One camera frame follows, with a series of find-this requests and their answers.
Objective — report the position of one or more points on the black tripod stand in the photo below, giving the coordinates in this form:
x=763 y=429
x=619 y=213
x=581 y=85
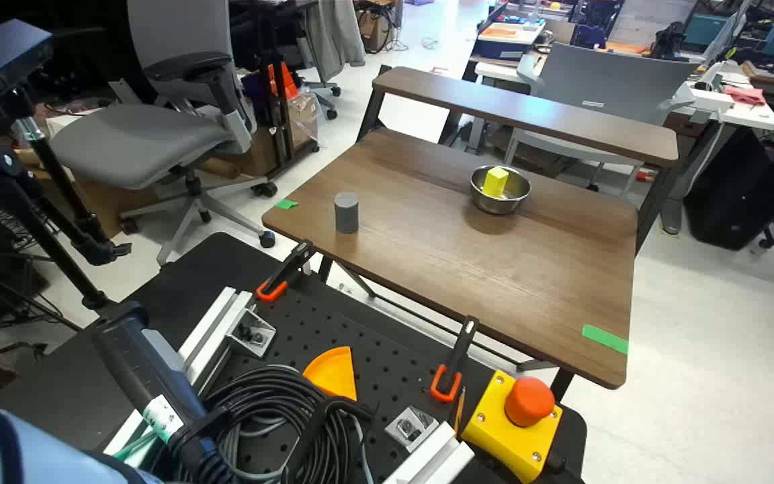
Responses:
x=54 y=179

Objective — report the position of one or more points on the orange black bar clamp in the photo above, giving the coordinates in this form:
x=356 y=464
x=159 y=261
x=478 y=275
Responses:
x=446 y=381
x=271 y=289

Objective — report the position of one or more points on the dark grey pole mount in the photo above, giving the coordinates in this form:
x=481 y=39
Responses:
x=140 y=358

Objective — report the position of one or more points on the grey office chair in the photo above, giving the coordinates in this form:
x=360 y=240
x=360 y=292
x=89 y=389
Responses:
x=134 y=139

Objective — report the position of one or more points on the grey cylinder cup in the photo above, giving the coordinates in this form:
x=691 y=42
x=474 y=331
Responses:
x=347 y=215

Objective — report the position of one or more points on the grey panel board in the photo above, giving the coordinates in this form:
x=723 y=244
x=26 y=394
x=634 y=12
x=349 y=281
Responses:
x=615 y=81

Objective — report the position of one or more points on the yellow block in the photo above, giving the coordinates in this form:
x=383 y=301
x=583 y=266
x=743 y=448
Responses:
x=496 y=182

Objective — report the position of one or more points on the steel bowl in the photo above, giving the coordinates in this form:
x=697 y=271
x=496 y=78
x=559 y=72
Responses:
x=504 y=206

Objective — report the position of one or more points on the short aluminium rail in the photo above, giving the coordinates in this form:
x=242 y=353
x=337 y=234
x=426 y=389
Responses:
x=430 y=459

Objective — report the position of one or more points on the long aluminium rail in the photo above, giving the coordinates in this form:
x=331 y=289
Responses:
x=215 y=326

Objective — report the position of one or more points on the white cluttered desk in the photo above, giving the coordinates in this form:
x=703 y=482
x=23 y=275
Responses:
x=738 y=104

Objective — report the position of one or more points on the small green tape piece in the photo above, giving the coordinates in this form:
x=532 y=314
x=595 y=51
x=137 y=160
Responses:
x=285 y=206

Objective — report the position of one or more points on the orange wedge piece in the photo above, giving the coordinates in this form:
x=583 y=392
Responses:
x=335 y=374

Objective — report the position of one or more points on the chair with grey cloth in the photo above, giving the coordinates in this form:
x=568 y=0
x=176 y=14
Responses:
x=335 y=37

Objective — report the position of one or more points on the black bag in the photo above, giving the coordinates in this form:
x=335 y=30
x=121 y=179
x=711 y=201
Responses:
x=738 y=189

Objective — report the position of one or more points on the black perforated board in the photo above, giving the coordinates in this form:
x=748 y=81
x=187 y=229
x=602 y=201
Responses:
x=387 y=358

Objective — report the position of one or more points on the long green tape strip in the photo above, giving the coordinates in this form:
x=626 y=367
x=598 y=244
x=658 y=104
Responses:
x=605 y=336

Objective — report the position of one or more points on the yellow emergency stop box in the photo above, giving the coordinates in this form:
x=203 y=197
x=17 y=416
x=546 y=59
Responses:
x=497 y=431

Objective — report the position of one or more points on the brown paper bag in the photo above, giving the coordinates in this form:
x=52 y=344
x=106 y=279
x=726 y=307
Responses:
x=302 y=116

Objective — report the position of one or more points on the small metal corner bracket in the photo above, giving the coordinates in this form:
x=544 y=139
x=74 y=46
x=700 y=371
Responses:
x=250 y=331
x=413 y=429

